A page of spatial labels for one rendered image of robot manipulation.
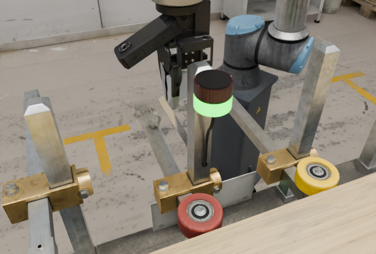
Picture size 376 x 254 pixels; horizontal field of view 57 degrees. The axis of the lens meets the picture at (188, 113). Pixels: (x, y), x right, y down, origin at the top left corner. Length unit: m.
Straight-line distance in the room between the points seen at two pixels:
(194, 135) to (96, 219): 1.22
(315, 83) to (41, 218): 0.53
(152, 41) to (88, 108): 1.90
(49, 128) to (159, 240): 0.42
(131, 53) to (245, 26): 0.85
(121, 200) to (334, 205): 1.30
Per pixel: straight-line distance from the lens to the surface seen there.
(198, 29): 0.59
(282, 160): 0.81
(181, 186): 0.70
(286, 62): 1.33
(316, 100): 0.72
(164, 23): 0.57
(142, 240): 0.84
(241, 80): 1.44
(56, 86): 2.74
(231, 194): 0.86
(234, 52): 1.40
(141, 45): 0.56
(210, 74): 0.52
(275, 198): 0.93
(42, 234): 0.57
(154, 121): 0.84
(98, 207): 1.81
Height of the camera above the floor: 1.41
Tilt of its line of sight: 38 degrees down
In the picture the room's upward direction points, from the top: straight up
